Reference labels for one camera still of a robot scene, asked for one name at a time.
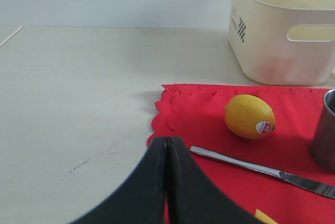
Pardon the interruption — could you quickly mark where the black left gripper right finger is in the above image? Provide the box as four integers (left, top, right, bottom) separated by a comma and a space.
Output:
166, 137, 261, 223

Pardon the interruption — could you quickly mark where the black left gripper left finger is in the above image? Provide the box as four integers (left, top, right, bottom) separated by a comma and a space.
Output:
73, 137, 167, 223

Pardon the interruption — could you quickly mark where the yellow cheese wedge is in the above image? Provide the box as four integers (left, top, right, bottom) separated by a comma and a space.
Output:
254, 209, 277, 224

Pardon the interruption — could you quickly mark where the red scalloped table cloth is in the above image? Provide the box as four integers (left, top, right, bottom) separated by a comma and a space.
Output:
152, 84, 334, 223

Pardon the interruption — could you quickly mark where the yellow lemon with sticker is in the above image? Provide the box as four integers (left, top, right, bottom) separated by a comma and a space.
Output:
225, 94, 276, 140

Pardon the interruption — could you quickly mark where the metal table knife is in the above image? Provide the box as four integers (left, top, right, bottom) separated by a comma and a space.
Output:
189, 146, 334, 199

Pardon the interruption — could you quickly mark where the stainless steel cup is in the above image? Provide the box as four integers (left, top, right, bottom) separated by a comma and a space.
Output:
309, 89, 334, 173

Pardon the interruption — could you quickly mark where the cream plastic tub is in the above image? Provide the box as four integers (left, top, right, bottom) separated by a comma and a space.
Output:
228, 0, 334, 86

